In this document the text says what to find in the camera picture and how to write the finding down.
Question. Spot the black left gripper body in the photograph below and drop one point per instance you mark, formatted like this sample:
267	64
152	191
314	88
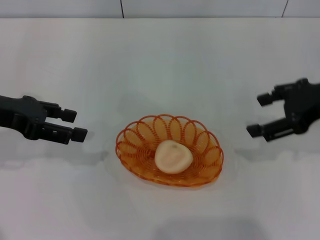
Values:
20	115

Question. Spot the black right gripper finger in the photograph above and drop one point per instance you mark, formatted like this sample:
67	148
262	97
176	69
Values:
270	130
271	96

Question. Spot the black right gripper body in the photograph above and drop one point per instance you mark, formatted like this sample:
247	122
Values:
303	107

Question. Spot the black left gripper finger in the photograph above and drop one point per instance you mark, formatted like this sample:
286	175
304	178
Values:
60	112
65	133

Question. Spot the orange woven plastic basket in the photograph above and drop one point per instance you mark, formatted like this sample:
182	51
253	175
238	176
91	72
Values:
200	160

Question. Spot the pale toy peach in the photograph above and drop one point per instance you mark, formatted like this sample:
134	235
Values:
172	157

